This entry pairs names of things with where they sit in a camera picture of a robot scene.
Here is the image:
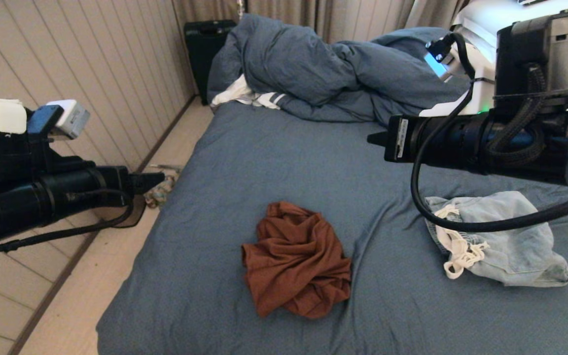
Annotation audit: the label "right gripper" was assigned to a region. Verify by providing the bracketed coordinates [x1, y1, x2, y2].
[367, 110, 568, 184]

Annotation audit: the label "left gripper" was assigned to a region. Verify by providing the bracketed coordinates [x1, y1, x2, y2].
[0, 166, 166, 243]

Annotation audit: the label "bed with blue sheet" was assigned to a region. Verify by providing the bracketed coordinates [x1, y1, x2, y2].
[96, 101, 568, 355]

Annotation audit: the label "brown crumpled garment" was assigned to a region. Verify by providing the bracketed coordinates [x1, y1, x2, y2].
[241, 201, 353, 320]

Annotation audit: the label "patterned cloth on floor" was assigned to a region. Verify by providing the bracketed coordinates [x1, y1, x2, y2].
[143, 165, 182, 209]

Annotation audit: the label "blue duvet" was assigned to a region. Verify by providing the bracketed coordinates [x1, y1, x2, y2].
[207, 13, 473, 127]

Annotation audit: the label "white striped cloth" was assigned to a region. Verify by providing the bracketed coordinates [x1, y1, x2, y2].
[211, 74, 285, 110]

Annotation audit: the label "beige curtain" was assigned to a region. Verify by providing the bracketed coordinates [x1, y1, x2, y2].
[172, 0, 468, 45]

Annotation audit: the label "black suitcase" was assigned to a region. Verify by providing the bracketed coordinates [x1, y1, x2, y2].
[183, 19, 238, 106]

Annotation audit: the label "light blue denim shorts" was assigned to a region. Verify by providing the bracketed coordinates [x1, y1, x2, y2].
[425, 191, 568, 288]

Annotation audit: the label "black cable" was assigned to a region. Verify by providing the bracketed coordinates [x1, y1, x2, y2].
[0, 188, 134, 254]
[411, 33, 568, 233]

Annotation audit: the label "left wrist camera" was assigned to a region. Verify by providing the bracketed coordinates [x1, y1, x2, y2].
[27, 100, 98, 174]

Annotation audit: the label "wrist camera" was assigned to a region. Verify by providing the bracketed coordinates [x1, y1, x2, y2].
[27, 100, 98, 174]
[493, 9, 568, 117]

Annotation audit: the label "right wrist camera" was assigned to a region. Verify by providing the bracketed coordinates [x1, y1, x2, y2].
[493, 9, 568, 117]

